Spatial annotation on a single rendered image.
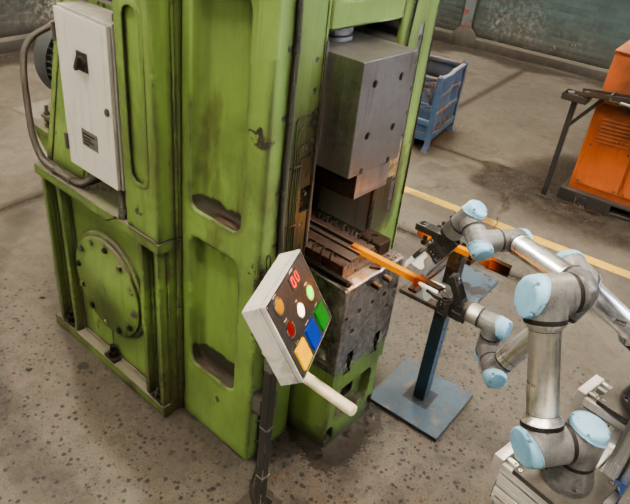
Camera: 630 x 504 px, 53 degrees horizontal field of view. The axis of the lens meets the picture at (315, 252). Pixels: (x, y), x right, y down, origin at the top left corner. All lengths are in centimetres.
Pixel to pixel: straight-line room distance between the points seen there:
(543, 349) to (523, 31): 836
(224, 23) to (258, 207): 60
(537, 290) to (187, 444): 183
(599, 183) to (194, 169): 402
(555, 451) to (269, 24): 142
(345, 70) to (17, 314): 244
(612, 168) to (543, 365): 398
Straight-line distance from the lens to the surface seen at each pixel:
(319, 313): 208
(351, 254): 246
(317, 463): 297
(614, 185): 571
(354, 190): 223
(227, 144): 225
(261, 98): 199
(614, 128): 557
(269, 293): 186
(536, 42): 988
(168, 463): 296
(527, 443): 185
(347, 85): 208
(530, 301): 175
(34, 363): 350
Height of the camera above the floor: 231
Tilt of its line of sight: 33 degrees down
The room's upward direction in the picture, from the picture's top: 7 degrees clockwise
